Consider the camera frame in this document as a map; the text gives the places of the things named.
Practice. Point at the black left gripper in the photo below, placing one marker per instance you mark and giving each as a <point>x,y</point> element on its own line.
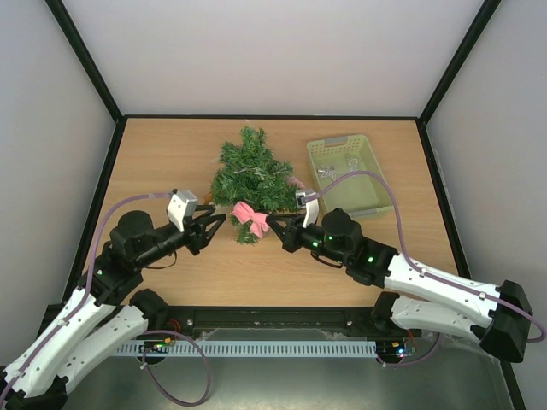
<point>204,238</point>

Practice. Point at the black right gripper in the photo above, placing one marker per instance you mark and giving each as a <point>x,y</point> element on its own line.
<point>291,233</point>

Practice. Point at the pink bow ornament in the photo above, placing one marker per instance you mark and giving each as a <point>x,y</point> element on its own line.
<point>244,213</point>

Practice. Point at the pink paper triangle ornament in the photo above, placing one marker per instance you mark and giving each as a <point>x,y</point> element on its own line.
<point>297,182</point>

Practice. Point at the small green christmas tree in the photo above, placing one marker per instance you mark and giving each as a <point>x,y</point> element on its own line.
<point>270,196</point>

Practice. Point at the clear led string lights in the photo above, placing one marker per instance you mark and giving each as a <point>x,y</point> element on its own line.
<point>252,155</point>

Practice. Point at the silver star ornament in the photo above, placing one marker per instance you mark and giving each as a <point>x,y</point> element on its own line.
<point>327,172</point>

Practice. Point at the light green plastic basket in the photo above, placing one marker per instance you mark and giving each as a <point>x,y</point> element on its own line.
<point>357,193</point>

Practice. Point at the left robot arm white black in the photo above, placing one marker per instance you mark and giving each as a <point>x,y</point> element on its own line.
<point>105,309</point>

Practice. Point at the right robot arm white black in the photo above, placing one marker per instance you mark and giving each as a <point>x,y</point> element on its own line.
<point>415,296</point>

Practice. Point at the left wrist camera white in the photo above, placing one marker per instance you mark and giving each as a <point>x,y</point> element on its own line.
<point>183,203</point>

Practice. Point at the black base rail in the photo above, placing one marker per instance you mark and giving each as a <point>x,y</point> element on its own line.
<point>193,321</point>

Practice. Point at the light blue slotted cable duct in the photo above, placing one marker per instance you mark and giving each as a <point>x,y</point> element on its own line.
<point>256,349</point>

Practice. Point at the black corner frame post left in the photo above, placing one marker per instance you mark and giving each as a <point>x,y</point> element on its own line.
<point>77,43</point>

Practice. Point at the black corner frame post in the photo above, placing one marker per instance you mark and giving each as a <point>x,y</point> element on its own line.
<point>77,43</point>
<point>472,35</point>

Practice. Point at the black corner frame post right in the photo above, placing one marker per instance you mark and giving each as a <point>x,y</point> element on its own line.
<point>472,35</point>

